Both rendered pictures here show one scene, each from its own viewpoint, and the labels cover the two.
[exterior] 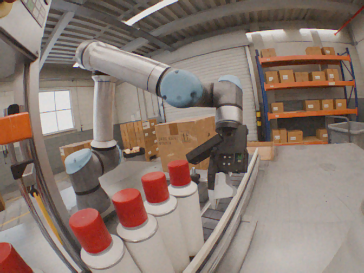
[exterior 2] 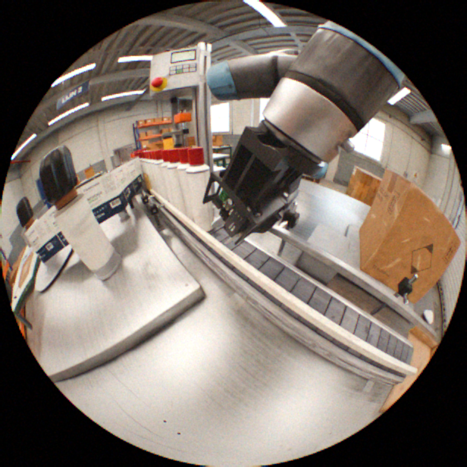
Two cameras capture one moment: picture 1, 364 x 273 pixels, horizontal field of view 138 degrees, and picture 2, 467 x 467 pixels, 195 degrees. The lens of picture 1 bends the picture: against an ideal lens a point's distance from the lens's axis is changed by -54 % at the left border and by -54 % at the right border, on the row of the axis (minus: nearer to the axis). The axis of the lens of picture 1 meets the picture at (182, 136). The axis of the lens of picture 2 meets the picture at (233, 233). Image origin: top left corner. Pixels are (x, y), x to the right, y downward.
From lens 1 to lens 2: 0.44 m
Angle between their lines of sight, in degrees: 91
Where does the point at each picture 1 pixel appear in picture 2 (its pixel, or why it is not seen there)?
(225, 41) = not seen: outside the picture
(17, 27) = (175, 83)
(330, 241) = (110, 311)
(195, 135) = (399, 209)
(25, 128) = (179, 118)
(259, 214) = (233, 321)
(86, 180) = not seen: hidden behind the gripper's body
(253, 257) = (166, 255)
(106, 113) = not seen: hidden behind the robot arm
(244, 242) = (202, 278)
